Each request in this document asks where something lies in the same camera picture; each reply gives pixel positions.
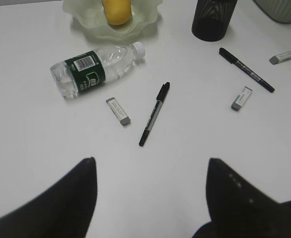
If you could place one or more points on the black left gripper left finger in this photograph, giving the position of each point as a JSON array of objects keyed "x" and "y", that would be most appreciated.
[{"x": 64, "y": 210}]

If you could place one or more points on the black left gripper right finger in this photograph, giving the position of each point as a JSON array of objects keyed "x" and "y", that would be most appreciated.
[{"x": 238, "y": 209}]

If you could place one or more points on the clear water bottle green label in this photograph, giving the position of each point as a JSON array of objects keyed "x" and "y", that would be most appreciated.
[{"x": 82, "y": 73}]

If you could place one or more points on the black marker pen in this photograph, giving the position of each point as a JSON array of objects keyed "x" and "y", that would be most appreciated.
[
  {"x": 233, "y": 60},
  {"x": 159, "y": 102}
]

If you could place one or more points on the yellow mango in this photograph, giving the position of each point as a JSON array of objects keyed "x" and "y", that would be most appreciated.
[{"x": 117, "y": 12}]

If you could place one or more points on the grey white eraser left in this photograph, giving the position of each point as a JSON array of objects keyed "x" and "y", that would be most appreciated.
[{"x": 118, "y": 111}]

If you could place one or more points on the grey white eraser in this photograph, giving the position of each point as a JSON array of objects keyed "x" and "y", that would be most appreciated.
[
  {"x": 118, "y": 111},
  {"x": 241, "y": 98},
  {"x": 280, "y": 58}
]

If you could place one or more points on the grey white eraser middle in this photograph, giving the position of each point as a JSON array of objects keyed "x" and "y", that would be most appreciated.
[{"x": 241, "y": 98}]

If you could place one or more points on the grey white eraser right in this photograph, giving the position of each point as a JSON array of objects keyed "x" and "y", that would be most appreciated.
[{"x": 280, "y": 58}]

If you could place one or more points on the pale green wavy glass plate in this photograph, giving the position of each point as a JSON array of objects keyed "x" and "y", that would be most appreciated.
[{"x": 91, "y": 16}]

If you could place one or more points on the black mesh pen holder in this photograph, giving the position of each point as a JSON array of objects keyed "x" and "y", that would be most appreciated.
[{"x": 212, "y": 18}]

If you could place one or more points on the pale green plastic basket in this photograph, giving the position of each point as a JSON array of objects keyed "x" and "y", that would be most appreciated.
[{"x": 277, "y": 10}]

